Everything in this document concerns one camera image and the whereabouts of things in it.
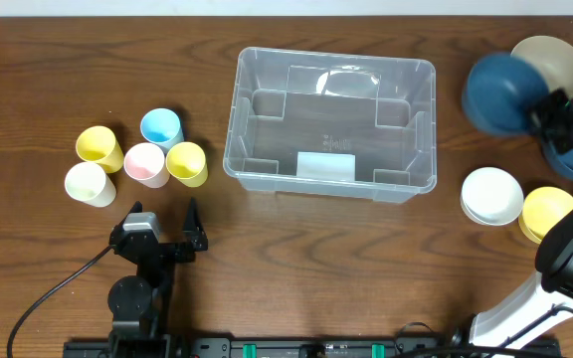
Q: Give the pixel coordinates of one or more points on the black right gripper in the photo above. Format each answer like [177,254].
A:
[557,121]

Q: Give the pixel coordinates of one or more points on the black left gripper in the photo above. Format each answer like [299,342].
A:
[168,247]

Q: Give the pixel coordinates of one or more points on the beige bowl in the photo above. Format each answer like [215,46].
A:
[551,57]

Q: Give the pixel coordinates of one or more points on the yellow small bowl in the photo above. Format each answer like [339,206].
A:
[542,209]

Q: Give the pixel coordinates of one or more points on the white small bowl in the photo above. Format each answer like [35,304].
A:
[491,196]

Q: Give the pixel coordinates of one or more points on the clear plastic storage bin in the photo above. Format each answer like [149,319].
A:
[332,124]

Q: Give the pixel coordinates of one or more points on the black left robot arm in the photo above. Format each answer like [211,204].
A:
[139,302]

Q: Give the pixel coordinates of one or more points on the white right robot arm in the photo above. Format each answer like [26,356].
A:
[543,301]

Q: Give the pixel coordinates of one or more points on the yellow cup right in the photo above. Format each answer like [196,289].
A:
[186,161]

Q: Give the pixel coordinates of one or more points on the yellow cup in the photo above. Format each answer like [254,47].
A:
[186,161]
[99,145]

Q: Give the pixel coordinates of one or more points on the pink cup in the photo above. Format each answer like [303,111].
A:
[145,163]

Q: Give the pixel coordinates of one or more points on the white cup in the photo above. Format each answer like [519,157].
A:
[87,182]

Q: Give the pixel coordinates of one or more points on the light blue cup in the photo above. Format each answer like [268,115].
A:
[162,127]

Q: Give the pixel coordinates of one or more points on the yellow cup left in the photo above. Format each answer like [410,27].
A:
[99,145]

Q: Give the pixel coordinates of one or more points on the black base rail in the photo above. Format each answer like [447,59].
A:
[220,347]

